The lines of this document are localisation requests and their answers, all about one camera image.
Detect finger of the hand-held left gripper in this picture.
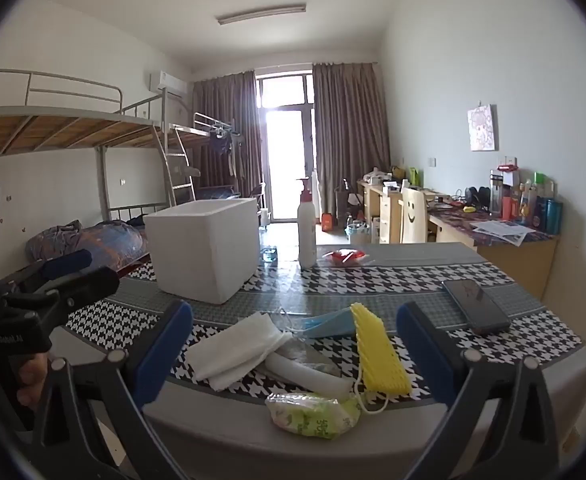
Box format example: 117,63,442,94
0,249,94,293
8,266,121,313

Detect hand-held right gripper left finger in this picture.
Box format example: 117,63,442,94
20,300,196,480

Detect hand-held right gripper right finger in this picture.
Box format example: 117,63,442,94
395,302,574,480

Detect pale grey towel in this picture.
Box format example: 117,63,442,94
185,311,294,391

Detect white foam box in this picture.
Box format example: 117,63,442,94
144,198,261,305

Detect white plastic bottle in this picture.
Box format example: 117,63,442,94
264,351,354,396

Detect green white tissue pack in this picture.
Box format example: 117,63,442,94
265,392,361,441

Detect person's left hand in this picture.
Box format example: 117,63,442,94
0,352,51,411

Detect patterned blue quilt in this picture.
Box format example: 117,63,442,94
25,220,149,268

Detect black smartphone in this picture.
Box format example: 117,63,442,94
441,279,511,337

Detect houndstooth tablecloth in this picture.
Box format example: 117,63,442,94
48,241,586,480

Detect clear plastic bag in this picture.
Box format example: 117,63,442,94
278,332,344,378

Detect red snack packet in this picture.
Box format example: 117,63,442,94
322,248,374,266

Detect wooden desk with patterned top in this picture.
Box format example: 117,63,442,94
425,200,559,301

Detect wooden desk with drawers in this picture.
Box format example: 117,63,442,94
357,180,404,243

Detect wooden smiley face chair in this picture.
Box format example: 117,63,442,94
399,187,430,245

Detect printed papers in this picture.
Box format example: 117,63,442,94
470,219,536,246

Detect large metal bunk bed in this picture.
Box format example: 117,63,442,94
0,71,196,281

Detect metal bed ladder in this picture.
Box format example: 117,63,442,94
159,87,196,208

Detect dark blue plaid bedding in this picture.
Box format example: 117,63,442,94
195,185,241,201

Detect white pump lotion bottle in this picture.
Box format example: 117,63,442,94
296,176,318,268

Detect folding hand cart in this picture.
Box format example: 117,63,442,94
334,178,364,216

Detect black folding chair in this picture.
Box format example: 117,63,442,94
245,182,269,221

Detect row of toiletry bottles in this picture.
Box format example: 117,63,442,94
488,165,564,235

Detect small metal bunk bed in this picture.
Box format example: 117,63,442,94
170,112,254,211

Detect hanging dark clothes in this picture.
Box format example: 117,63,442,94
208,130,244,178

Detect white air conditioner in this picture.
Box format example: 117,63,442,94
149,71,189,97

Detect narrow brown curtain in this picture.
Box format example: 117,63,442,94
192,71,260,211

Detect glass balcony door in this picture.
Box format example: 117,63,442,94
255,72,319,223

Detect wide brown curtain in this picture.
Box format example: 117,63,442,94
313,62,391,216

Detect ceiling tube light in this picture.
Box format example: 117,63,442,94
216,2,307,26

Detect pink wall poster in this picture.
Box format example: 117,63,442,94
467,104,498,152

